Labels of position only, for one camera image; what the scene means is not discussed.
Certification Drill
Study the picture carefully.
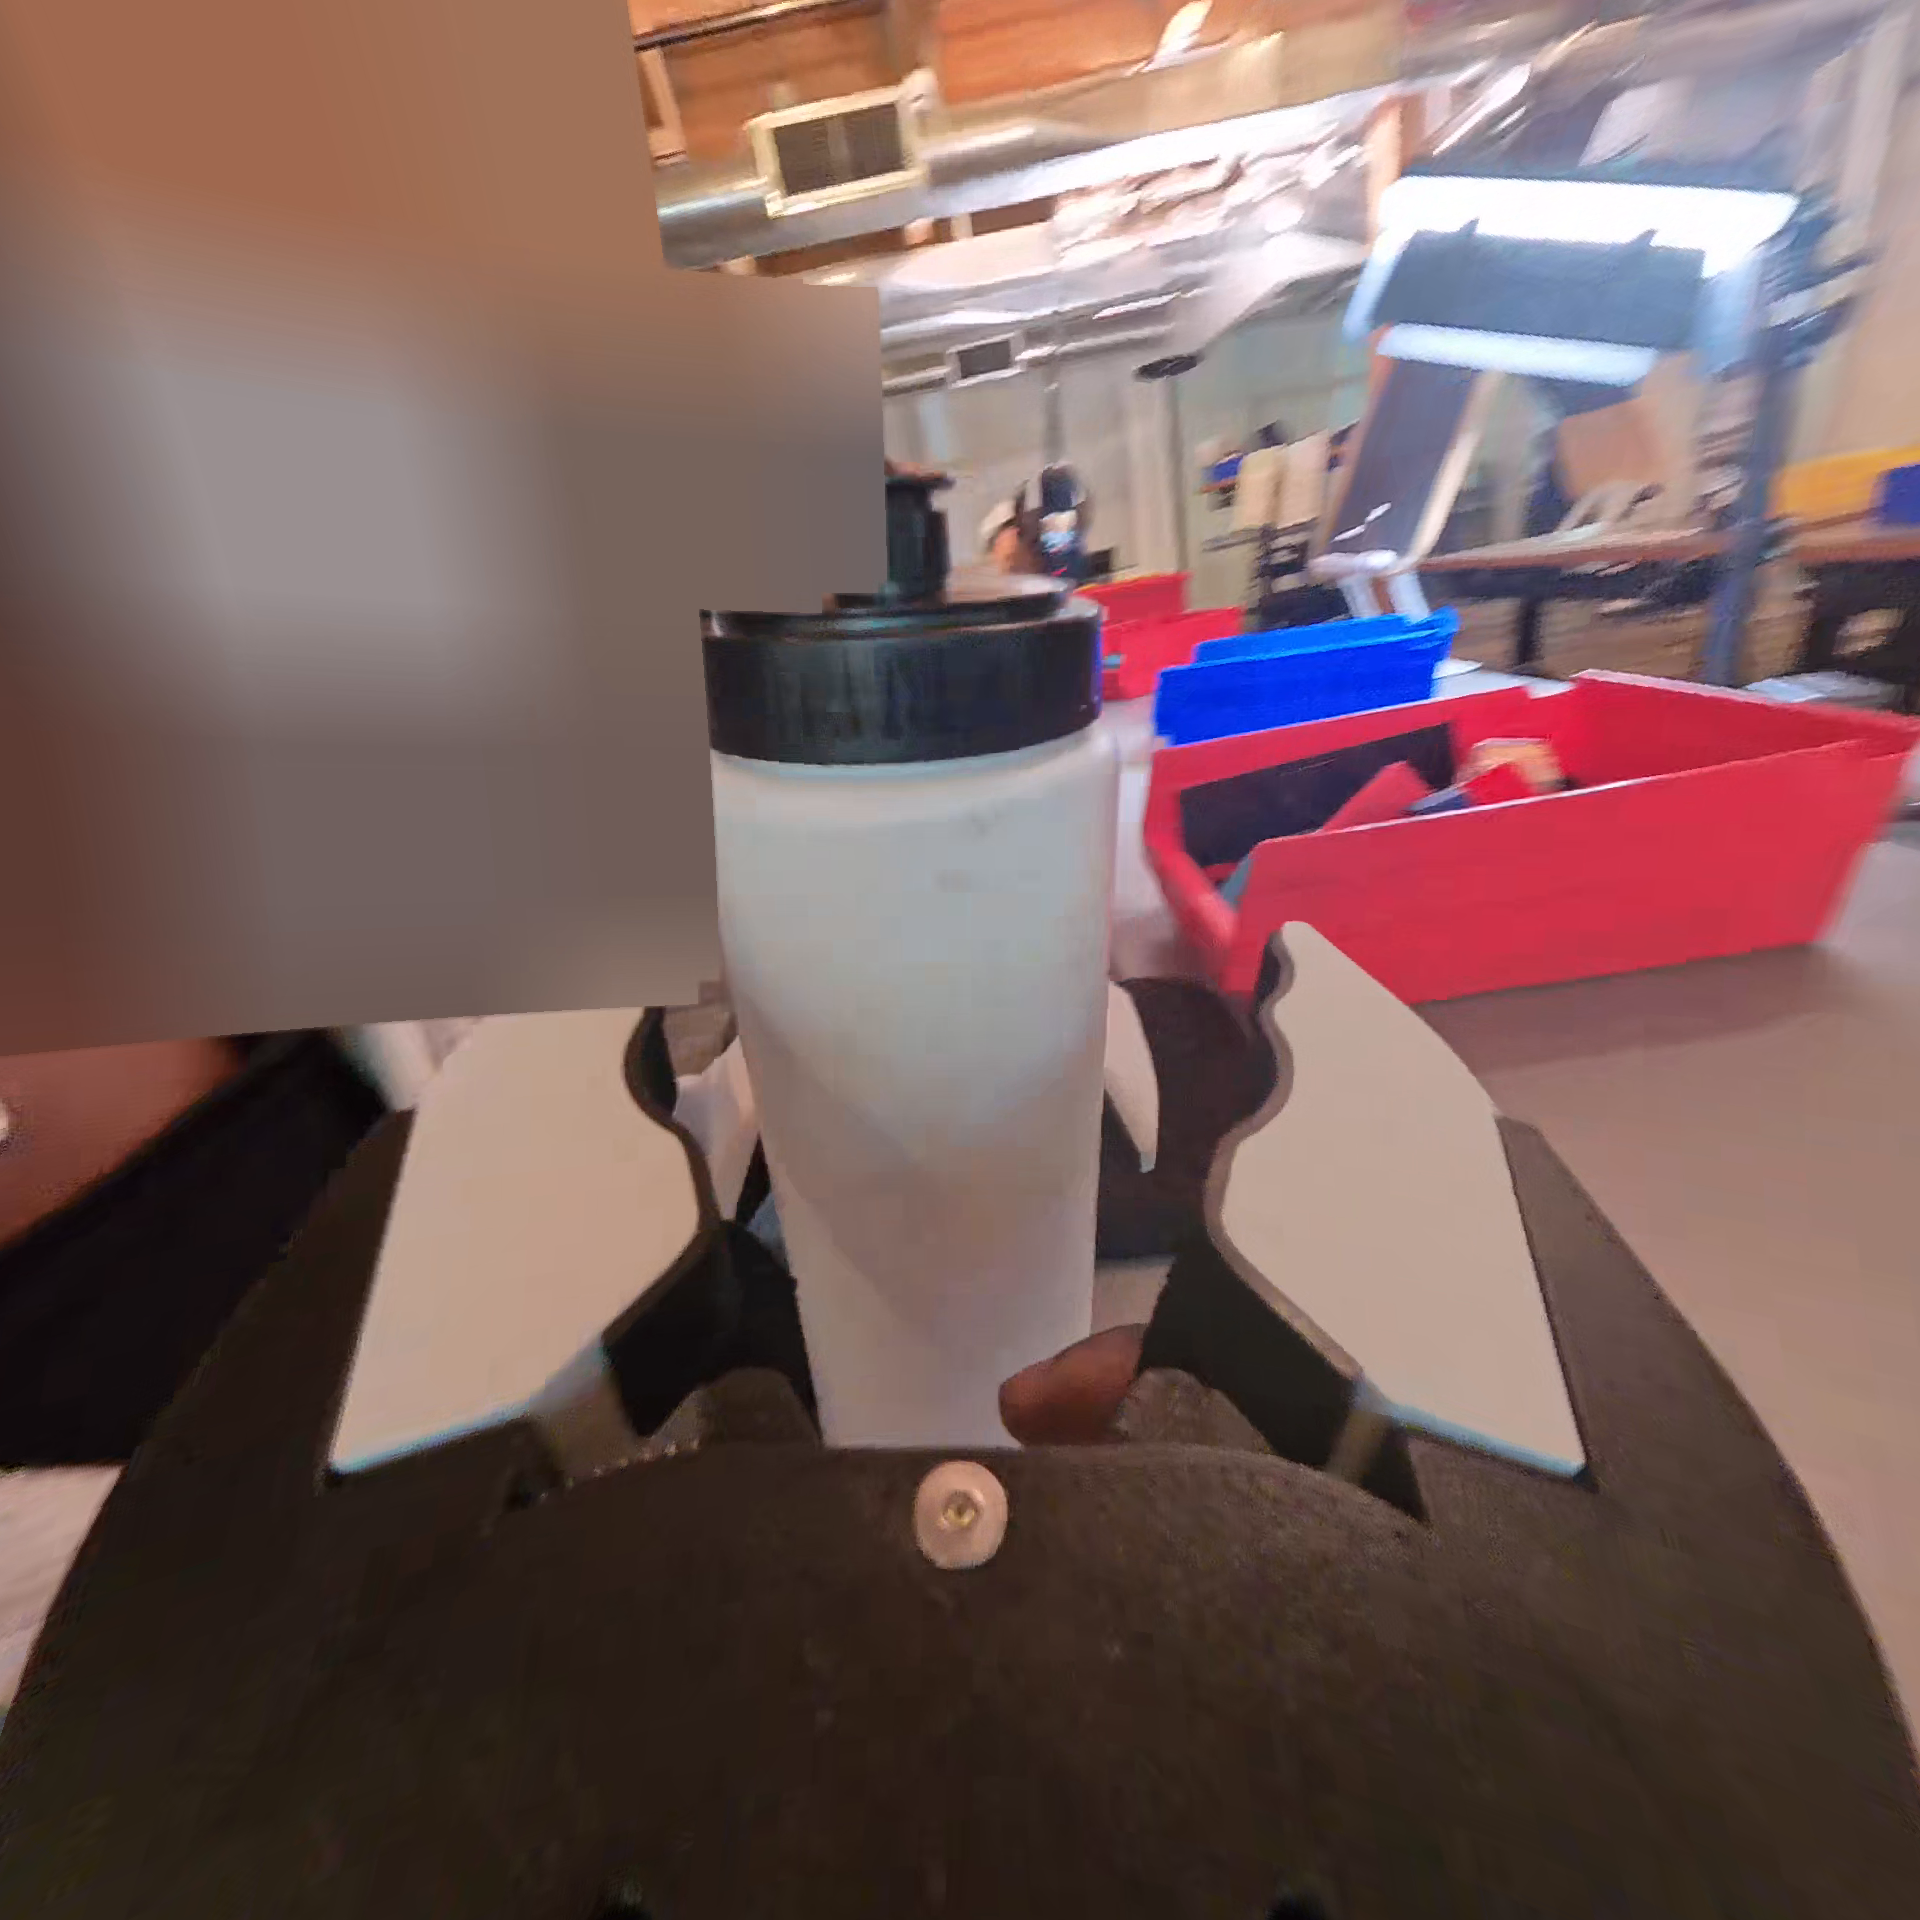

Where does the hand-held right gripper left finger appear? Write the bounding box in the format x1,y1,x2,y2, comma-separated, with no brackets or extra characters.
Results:
327,1008,728,1475

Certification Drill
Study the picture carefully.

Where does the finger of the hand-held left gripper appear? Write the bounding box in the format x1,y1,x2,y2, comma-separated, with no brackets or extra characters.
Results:
1102,973,1224,1262
671,1037,776,1224

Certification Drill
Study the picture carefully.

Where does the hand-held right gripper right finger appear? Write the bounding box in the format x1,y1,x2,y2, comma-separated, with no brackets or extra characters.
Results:
1146,919,1588,1482

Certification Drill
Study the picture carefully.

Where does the white plastic pipe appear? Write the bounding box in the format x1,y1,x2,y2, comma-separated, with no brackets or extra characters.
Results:
701,465,1127,1450

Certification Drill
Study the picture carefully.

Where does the large red storage bin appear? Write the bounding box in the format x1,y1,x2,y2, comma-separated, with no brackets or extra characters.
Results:
1142,670,1920,1005

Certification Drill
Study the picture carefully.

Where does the person's right hand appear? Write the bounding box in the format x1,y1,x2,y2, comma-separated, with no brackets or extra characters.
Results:
999,1329,1150,1450

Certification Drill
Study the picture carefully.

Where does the black flat pad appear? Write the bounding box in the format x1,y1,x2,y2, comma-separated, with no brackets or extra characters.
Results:
1177,725,1460,874

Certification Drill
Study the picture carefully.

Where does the red small box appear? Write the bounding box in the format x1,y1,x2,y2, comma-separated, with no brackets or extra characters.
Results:
1316,761,1439,846

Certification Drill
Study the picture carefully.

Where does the colourful small box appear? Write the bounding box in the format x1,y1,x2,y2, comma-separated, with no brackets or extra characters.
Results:
1410,736,1574,811

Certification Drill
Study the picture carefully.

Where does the black display board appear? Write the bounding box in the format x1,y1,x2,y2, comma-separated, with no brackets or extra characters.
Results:
1316,359,1518,566

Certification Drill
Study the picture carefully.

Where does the wooden workbench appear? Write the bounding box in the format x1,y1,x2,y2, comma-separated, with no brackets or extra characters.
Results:
1410,518,1920,677

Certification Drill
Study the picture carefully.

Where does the yellow storage bin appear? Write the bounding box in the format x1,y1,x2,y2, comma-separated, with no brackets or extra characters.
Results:
1769,449,1893,525

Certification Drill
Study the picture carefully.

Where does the overhead light panel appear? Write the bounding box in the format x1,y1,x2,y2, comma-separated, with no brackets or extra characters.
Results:
1341,171,1800,394

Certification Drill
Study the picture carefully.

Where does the silver air duct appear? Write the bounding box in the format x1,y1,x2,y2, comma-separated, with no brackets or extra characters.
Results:
656,47,1426,272

